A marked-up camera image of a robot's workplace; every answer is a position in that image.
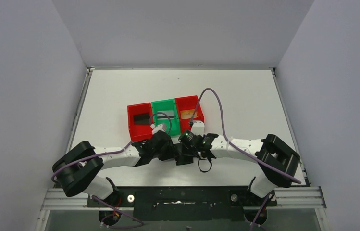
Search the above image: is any green bin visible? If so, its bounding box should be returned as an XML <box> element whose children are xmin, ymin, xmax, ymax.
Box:
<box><xmin>151</xmin><ymin>99</ymin><xmax>181</xmax><ymax>136</ymax></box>

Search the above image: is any red bin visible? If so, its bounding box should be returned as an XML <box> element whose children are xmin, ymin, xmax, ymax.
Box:
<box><xmin>174</xmin><ymin>95</ymin><xmax>199</xmax><ymax>133</ymax></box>
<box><xmin>127</xmin><ymin>103</ymin><xmax>152</xmax><ymax>141</ymax></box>

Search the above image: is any black leather card holder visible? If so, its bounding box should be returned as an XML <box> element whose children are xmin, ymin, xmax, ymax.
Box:
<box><xmin>168</xmin><ymin>143</ymin><xmax>198</xmax><ymax>166</ymax></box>

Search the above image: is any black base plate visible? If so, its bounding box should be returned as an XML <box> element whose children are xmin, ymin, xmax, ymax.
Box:
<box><xmin>105</xmin><ymin>186</ymin><xmax>264</xmax><ymax>221</ymax></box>

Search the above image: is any gold card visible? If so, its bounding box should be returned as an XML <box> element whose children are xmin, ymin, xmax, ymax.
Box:
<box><xmin>180</xmin><ymin>109</ymin><xmax>198</xmax><ymax>120</ymax></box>

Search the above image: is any aluminium frame rail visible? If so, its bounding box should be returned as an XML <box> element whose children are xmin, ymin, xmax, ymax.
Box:
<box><xmin>35</xmin><ymin>187</ymin><xmax>331</xmax><ymax>231</ymax></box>

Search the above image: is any black card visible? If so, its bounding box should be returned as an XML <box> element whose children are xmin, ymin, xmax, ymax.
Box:
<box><xmin>133</xmin><ymin>113</ymin><xmax>150</xmax><ymax>125</ymax></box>

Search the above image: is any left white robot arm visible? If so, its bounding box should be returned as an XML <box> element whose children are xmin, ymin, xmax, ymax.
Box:
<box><xmin>51</xmin><ymin>131</ymin><xmax>178</xmax><ymax>199</ymax></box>

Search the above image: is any silver card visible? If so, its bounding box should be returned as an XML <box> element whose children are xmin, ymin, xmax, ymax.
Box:
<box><xmin>157</xmin><ymin>110</ymin><xmax>174</xmax><ymax>120</ymax></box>

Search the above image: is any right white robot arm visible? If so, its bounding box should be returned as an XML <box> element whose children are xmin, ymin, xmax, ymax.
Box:
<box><xmin>178</xmin><ymin>130</ymin><xmax>300</xmax><ymax>198</ymax></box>

